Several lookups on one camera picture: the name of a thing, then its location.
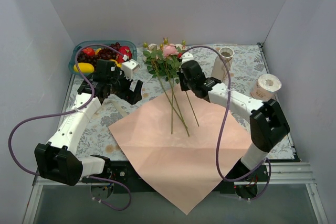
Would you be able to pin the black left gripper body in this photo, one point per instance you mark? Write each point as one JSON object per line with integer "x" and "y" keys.
{"x": 128, "y": 91}

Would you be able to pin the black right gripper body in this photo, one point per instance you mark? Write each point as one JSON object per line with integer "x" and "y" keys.
{"x": 184, "y": 83}

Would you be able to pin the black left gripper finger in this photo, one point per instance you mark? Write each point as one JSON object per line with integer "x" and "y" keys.
{"x": 135, "y": 95}
{"x": 122, "y": 88}

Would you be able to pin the peach bud flower stem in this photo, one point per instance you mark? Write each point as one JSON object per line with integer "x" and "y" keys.
{"x": 163, "y": 72}

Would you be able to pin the pink rose flower stem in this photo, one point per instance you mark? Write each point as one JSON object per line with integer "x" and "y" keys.
{"x": 170, "y": 54}

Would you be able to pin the white rose flower stem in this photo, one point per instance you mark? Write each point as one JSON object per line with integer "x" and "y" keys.
{"x": 150, "y": 54}

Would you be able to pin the pink wrapping paper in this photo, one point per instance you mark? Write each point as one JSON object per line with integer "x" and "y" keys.
{"x": 182, "y": 168}

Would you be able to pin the beige printed ribbon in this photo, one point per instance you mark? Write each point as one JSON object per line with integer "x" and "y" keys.
{"x": 109, "y": 104}

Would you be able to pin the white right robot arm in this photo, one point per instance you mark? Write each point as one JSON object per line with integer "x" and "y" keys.
{"x": 263, "y": 120}

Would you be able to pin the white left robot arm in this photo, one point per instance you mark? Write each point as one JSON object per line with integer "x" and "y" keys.
{"x": 56, "y": 159}

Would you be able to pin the white ribbed ceramic vase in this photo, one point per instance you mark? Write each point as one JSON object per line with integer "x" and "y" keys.
{"x": 225, "y": 60}

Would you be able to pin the yellow lemon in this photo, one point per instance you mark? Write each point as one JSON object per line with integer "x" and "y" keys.
{"x": 116, "y": 63}

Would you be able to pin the dark purple grapes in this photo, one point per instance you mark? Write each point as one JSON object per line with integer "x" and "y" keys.
{"x": 101, "y": 53}

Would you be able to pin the red dragon fruit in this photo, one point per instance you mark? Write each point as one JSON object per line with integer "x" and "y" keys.
{"x": 125, "y": 54}

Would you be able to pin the yellow mango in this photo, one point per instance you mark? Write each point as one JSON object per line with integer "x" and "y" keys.
{"x": 85, "y": 68}

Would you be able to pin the red apple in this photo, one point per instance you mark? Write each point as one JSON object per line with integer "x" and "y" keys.
{"x": 89, "y": 51}

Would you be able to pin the floral patterned table mat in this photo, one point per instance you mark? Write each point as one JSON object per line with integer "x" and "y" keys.
{"x": 248, "y": 64}

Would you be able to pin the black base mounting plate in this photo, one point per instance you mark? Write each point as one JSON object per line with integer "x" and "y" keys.
{"x": 123, "y": 172}

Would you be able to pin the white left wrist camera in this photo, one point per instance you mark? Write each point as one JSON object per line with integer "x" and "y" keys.
{"x": 130, "y": 68}

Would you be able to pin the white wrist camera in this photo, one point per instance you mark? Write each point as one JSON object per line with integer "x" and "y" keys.
{"x": 185, "y": 57}
{"x": 130, "y": 68}

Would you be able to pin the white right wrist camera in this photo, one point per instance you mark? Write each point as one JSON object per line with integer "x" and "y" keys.
{"x": 185, "y": 57}

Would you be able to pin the aluminium frame rail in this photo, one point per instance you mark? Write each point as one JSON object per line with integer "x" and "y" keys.
{"x": 291, "y": 173}

